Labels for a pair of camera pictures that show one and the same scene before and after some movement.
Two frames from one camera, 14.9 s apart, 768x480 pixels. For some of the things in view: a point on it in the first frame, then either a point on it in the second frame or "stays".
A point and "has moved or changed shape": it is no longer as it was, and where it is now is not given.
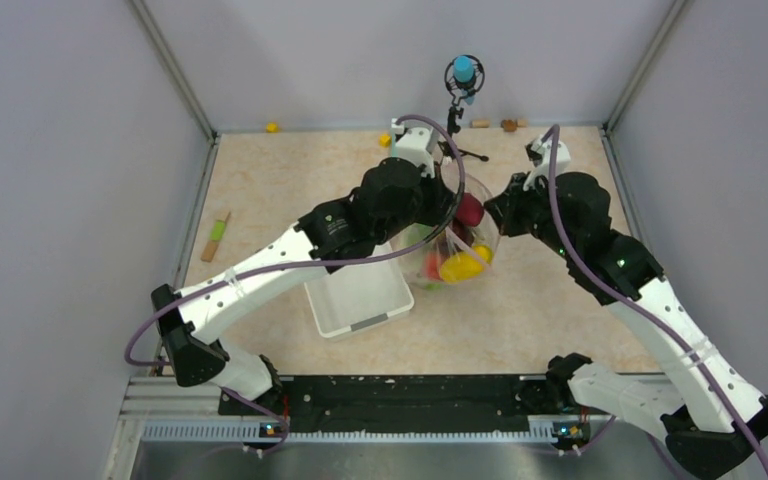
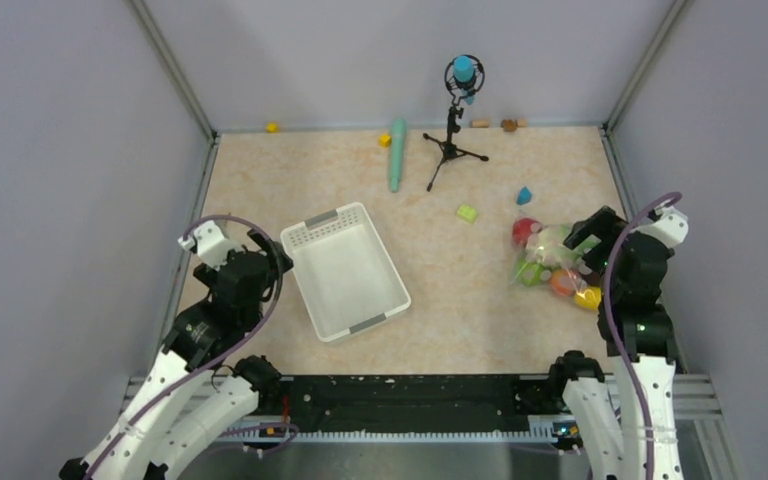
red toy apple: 432,266 has moved or changed shape
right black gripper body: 528,212 to 609,236
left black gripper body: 426,207 to 275,272
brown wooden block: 509,125 stays
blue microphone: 465,75 stays
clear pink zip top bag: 459,248 to 543,260
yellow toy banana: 465,266 to 590,299
